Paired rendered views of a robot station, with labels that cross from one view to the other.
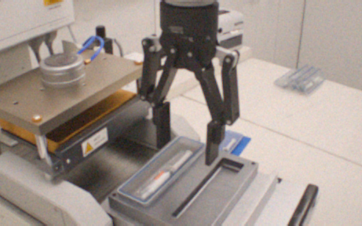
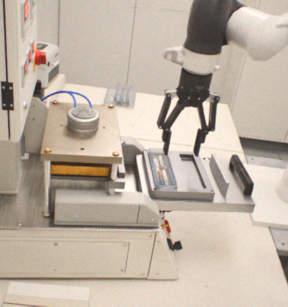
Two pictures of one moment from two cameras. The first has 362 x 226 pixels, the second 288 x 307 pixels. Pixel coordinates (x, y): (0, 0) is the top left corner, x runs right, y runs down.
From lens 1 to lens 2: 76 cm
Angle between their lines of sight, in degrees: 37
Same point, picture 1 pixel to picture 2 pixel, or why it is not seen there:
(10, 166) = (76, 196)
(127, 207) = (167, 192)
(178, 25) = (201, 85)
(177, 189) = (179, 175)
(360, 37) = (114, 46)
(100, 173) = (105, 187)
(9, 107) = (83, 152)
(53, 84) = (89, 131)
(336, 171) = not seen: hidden behind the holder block
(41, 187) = (114, 199)
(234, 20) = (54, 52)
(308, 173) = not seen: hidden behind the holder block
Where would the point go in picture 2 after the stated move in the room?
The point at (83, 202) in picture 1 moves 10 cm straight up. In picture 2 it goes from (146, 198) to (151, 163)
